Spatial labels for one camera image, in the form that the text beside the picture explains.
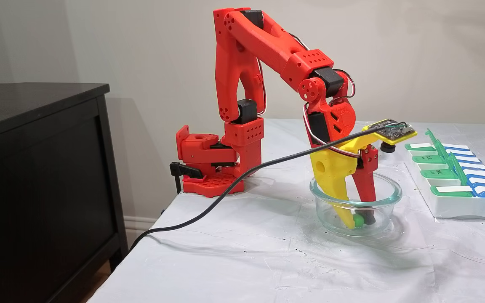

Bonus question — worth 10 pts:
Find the weekly pill organizer box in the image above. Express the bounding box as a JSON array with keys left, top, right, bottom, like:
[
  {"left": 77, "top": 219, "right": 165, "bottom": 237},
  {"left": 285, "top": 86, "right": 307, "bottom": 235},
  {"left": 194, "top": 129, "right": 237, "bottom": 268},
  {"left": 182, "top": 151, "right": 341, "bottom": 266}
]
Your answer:
[{"left": 404, "top": 128, "right": 485, "bottom": 221}]

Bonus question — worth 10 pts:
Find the clear glass bowl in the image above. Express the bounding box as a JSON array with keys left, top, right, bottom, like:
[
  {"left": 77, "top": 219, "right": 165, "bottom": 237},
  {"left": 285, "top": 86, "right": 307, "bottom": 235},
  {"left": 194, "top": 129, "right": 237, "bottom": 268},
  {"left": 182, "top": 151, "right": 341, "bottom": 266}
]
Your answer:
[{"left": 309, "top": 170, "right": 403, "bottom": 236}]

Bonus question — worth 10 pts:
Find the white table cover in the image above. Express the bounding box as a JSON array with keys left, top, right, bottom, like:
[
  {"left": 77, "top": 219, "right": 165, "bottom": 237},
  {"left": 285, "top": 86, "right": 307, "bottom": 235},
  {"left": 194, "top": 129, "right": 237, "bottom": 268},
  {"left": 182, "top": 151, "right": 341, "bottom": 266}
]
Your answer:
[{"left": 87, "top": 119, "right": 485, "bottom": 303}]

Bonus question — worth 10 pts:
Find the black table clamp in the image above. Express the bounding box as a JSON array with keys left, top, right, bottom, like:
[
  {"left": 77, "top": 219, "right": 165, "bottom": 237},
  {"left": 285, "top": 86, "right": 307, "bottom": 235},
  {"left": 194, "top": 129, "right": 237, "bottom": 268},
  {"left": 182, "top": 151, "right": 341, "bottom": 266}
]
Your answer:
[{"left": 169, "top": 162, "right": 203, "bottom": 194}]

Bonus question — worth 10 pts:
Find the black wooden cabinet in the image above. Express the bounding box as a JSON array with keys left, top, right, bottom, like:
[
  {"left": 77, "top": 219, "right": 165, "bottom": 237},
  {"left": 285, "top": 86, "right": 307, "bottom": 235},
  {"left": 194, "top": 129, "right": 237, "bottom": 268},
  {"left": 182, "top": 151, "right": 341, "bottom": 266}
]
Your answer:
[{"left": 0, "top": 82, "right": 128, "bottom": 303}]

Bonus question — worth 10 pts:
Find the gripper servo wire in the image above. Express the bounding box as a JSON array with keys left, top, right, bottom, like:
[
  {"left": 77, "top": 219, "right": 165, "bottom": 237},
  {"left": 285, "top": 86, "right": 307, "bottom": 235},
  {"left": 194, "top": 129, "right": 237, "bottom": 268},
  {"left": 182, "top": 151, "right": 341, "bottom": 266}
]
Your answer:
[{"left": 303, "top": 102, "right": 361, "bottom": 159}]

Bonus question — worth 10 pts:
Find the wrist servo wire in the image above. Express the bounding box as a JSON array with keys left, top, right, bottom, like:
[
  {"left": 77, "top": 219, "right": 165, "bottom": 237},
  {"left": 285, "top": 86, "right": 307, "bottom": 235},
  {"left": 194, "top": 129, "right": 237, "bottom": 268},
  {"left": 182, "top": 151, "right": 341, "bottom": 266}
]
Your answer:
[{"left": 289, "top": 33, "right": 356, "bottom": 106}]

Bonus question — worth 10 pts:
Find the black camera cable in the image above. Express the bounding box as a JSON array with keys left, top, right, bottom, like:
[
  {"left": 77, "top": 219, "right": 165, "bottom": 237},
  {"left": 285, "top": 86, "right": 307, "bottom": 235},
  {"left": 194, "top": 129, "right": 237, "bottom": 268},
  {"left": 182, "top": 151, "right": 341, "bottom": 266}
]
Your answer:
[{"left": 128, "top": 122, "right": 408, "bottom": 252}]

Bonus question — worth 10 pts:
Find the camera board on yellow mount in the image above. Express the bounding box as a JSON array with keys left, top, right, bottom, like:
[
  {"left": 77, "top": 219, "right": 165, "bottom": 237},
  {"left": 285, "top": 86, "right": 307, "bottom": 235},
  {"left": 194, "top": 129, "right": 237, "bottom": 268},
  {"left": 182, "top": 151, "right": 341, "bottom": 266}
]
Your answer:
[{"left": 341, "top": 119, "right": 418, "bottom": 153}]

